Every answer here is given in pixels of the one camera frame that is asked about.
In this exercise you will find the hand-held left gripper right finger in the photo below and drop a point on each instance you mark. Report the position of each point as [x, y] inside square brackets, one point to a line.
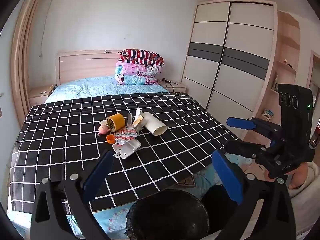
[227, 177]

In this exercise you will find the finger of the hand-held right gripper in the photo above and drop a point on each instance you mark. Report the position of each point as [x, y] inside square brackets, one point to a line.
[242, 148]
[240, 123]

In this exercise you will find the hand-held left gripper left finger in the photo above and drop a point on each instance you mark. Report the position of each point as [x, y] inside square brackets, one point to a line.
[100, 172]

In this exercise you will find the orange bottle cap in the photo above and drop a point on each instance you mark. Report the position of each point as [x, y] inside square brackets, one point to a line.
[110, 139]

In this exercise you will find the white plastic case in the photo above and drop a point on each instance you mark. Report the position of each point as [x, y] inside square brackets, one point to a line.
[127, 148]

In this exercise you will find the red white pill packet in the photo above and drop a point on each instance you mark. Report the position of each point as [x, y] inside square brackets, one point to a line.
[128, 132]
[121, 141]

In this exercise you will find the white yellow ointment tube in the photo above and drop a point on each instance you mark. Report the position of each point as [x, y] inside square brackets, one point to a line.
[138, 123]

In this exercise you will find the white paper tube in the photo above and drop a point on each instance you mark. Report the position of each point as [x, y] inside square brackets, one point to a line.
[155, 125]

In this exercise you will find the person's right forearm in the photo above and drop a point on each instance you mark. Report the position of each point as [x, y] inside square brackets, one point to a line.
[312, 180]

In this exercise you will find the person's right hand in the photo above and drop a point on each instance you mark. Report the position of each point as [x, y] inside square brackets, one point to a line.
[298, 177]

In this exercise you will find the blue white box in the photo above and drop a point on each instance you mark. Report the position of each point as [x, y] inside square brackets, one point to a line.
[268, 114]

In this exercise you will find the pink toy figure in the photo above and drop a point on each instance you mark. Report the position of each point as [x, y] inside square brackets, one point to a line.
[103, 129]

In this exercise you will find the yellow tape roll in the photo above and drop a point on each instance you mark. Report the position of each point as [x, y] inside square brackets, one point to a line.
[118, 120]

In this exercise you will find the black white checked cloth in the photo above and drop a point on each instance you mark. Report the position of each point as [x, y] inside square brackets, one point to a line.
[62, 130]

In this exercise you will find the grey plastic strip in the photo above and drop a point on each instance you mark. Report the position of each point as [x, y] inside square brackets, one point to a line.
[130, 119]

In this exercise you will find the light wooden nightstand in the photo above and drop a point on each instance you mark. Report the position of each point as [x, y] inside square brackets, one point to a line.
[178, 87]
[40, 92]

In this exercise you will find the white grey sliding wardrobe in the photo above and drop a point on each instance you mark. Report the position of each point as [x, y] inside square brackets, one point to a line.
[237, 42]

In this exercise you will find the wooden open shelf unit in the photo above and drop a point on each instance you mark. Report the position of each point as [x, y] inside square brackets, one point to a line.
[287, 42]

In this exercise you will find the blue folded quilt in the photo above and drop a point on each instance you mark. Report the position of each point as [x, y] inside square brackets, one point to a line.
[132, 80]

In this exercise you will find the pink printed folded quilt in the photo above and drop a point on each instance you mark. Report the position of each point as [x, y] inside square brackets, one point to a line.
[135, 70]

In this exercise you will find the light wooden headboard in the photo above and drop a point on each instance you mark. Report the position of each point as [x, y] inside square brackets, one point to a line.
[82, 65]

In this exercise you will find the striped folded quilt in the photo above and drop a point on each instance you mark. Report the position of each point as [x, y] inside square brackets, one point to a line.
[140, 55]

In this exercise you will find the beige curtain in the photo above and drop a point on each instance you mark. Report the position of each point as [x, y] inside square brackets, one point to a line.
[22, 55]

